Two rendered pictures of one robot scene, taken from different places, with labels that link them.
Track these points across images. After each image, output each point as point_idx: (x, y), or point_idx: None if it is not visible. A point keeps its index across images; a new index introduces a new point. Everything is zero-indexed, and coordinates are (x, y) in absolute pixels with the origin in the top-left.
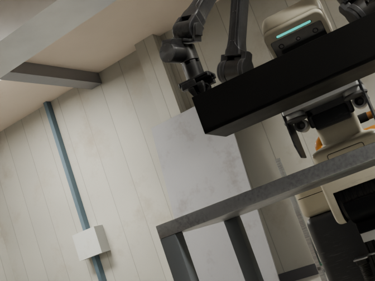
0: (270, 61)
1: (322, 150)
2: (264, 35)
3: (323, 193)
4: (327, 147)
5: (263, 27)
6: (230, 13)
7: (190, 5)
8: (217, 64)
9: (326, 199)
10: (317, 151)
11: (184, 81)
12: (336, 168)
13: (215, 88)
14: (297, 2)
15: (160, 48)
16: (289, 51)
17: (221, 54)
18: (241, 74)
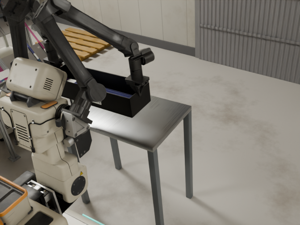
0: (110, 73)
1: (70, 153)
2: (64, 72)
3: (86, 171)
4: (67, 152)
5: (54, 68)
6: (72, 48)
7: (117, 32)
8: (102, 84)
9: (87, 175)
10: (72, 155)
11: (145, 76)
12: None
13: None
14: (27, 58)
15: (152, 52)
16: (102, 71)
17: (94, 78)
18: (123, 76)
